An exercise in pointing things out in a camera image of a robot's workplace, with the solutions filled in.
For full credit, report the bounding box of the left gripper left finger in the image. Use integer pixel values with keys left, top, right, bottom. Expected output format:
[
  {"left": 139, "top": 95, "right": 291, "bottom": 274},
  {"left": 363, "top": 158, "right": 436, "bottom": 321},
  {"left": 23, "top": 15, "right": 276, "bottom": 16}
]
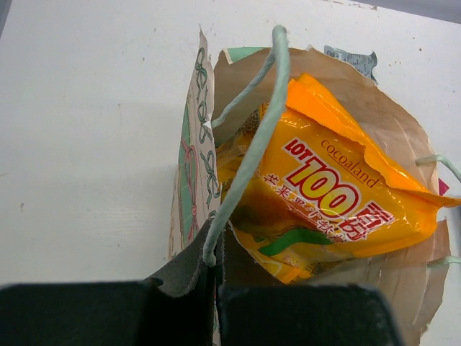
[{"left": 1, "top": 221, "right": 215, "bottom": 345}]

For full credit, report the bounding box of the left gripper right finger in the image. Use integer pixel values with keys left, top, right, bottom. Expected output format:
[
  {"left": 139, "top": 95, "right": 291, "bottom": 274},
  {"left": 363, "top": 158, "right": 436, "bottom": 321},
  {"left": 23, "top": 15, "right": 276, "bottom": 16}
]
[{"left": 216, "top": 229, "right": 404, "bottom": 345}]

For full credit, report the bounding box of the orange yellow snack packet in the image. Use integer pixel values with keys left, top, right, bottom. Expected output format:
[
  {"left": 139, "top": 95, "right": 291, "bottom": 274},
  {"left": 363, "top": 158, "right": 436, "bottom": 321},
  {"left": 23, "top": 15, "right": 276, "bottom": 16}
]
[{"left": 230, "top": 74, "right": 460, "bottom": 283}]

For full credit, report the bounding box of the green paper bag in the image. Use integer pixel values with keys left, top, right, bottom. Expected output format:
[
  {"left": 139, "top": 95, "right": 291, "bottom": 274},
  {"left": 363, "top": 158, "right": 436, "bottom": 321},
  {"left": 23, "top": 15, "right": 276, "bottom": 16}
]
[{"left": 169, "top": 36, "right": 454, "bottom": 345}]

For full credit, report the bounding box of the pink snack packet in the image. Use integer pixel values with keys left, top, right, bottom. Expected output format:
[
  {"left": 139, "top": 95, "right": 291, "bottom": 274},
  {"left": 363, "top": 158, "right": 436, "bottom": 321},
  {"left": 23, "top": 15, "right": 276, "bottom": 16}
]
[{"left": 438, "top": 178, "right": 449, "bottom": 196}]

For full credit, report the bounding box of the grey snack packet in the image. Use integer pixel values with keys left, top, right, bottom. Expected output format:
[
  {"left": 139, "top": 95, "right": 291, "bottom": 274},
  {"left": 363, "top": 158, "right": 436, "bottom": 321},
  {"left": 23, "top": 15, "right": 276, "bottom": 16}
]
[{"left": 323, "top": 45, "right": 378, "bottom": 84}]

